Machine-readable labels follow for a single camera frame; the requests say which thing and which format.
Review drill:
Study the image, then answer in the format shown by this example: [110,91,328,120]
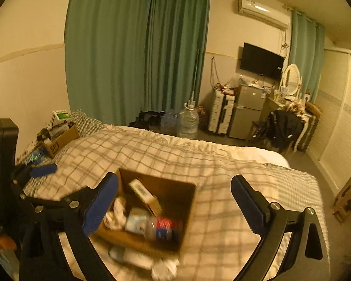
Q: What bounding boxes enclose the black wall television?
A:
[240,42,285,80]

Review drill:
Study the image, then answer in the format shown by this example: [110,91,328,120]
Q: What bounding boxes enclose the white chair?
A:
[292,119,308,152]

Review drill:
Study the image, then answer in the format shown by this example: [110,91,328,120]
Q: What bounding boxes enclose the white air conditioner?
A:
[238,0,290,30]

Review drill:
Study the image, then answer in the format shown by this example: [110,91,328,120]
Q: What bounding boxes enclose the bed with checked blanket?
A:
[16,124,330,281]

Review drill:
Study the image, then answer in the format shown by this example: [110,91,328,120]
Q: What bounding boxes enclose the black device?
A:
[37,123,70,141]

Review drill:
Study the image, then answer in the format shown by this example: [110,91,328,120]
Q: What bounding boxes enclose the checked pillow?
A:
[73,109,106,137]

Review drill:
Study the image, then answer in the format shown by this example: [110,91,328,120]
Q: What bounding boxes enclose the green white box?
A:
[50,110,72,126]

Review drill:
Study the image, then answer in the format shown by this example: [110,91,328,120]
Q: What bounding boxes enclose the hanging cable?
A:
[211,57,220,90]

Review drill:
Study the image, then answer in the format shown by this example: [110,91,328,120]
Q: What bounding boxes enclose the wrapped pack of water bottles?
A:
[160,110,181,134]

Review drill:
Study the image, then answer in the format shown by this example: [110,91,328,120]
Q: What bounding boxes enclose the black jacket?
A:
[253,110,304,153]

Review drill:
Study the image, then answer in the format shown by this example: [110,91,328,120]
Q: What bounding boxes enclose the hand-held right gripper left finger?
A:
[19,172,120,281]

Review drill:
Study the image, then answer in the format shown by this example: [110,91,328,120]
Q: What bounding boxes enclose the black bag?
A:
[129,111,165,129]

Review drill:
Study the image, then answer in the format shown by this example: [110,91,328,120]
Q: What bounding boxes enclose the large clear water jug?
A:
[177,101,200,139]

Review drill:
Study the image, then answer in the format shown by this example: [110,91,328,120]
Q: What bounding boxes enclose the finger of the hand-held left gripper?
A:
[12,164,58,182]

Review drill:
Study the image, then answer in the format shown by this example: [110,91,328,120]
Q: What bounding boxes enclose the white ribbed suitcase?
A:
[208,89,236,137]

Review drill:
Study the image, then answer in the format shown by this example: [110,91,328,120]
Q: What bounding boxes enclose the blue white tissue pack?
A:
[126,208,153,233]

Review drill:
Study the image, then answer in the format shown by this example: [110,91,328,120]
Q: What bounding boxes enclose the thin grey pole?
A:
[192,48,200,106]

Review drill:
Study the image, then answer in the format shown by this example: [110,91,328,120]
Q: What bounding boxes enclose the clear plastic bottle red label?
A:
[145,217,183,242]

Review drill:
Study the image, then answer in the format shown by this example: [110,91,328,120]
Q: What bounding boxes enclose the wooden stool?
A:
[332,181,351,225]

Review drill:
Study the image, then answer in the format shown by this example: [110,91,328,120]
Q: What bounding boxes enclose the person's left hand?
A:
[0,235,18,252]

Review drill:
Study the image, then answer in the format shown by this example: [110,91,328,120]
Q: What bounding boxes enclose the printed brown cardboard box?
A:
[37,123,80,158]

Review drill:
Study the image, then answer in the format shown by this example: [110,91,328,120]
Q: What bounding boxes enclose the blue plastic bottle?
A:
[26,149,49,165]

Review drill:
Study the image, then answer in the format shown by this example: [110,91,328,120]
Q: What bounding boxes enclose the narrow green curtain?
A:
[288,9,326,95]

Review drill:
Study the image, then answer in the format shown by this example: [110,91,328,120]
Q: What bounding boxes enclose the patterned dark bag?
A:
[197,107,210,129]

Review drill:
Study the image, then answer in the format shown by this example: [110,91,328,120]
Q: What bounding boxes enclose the clear plastic bag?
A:
[227,74,243,94]

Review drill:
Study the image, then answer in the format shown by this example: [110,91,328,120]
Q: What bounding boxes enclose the wide green curtain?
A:
[64,0,151,127]

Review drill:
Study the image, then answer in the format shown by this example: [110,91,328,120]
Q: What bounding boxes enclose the grey small fridge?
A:
[228,83,267,140]

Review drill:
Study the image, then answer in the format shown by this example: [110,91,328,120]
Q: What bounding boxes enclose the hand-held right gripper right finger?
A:
[230,174,332,281]

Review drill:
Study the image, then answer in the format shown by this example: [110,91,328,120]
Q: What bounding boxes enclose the vanity table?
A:
[265,95,303,116]

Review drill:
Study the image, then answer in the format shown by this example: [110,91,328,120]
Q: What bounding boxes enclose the white cloth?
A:
[104,197,130,230]

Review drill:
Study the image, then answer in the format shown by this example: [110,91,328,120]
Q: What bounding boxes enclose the white mattress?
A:
[231,146,290,168]

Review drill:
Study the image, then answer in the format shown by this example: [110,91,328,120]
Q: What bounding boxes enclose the white wardrobe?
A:
[306,47,351,197]

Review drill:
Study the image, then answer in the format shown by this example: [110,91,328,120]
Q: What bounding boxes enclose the small yellow white carton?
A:
[128,178,162,216]

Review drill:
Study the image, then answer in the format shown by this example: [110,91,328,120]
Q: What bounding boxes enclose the white sock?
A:
[109,246,153,270]

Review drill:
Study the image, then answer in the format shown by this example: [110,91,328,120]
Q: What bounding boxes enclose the oval white vanity mirror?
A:
[281,64,301,97]

